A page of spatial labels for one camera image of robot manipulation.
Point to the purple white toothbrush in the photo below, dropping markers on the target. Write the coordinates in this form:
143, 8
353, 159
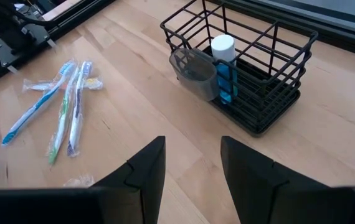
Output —
77, 119

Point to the green white toothbrush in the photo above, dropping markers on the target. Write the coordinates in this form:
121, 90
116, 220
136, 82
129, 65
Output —
63, 119

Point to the orange white toothbrush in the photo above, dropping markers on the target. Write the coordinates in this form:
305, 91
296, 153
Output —
93, 83

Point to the grey translucent cup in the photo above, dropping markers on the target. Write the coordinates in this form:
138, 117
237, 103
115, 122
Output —
196, 77

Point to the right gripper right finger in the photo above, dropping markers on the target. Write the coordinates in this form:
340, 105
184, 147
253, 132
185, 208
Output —
252, 186

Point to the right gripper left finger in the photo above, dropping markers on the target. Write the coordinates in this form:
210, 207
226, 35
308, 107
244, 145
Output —
146, 174

